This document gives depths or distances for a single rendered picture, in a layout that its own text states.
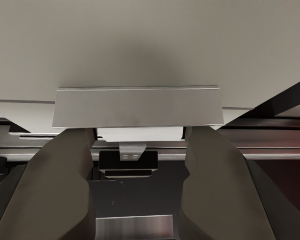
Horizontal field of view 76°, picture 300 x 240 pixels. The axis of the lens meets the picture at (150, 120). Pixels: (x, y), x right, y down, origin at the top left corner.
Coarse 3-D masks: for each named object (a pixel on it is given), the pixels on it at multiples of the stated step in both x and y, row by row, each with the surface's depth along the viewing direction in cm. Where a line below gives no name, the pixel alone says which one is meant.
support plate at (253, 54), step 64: (0, 0) 5; (64, 0) 5; (128, 0) 5; (192, 0) 5; (256, 0) 5; (0, 64) 8; (64, 64) 8; (128, 64) 8; (192, 64) 8; (256, 64) 8
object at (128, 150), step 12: (120, 144) 25; (132, 144) 25; (144, 144) 25; (108, 156) 39; (120, 156) 32; (132, 156) 33; (144, 156) 40; (156, 156) 40; (108, 168) 38; (120, 168) 38; (132, 168) 38; (144, 168) 39; (156, 168) 39
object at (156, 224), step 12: (132, 216) 19; (144, 216) 19; (156, 216) 19; (168, 216) 20; (96, 228) 18; (108, 228) 18; (120, 228) 19; (132, 228) 19; (144, 228) 19; (156, 228) 19; (168, 228) 19
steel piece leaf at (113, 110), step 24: (72, 96) 10; (96, 96) 10; (120, 96) 10; (144, 96) 10; (168, 96) 10; (192, 96) 10; (216, 96) 10; (72, 120) 9; (96, 120) 10; (120, 120) 10; (144, 120) 10; (168, 120) 10; (192, 120) 10; (216, 120) 10
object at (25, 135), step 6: (12, 126) 19; (18, 126) 19; (12, 132) 19; (18, 132) 19; (24, 132) 19; (30, 132) 19; (24, 138) 21; (30, 138) 21; (36, 138) 21; (42, 138) 21; (48, 138) 21; (102, 138) 22
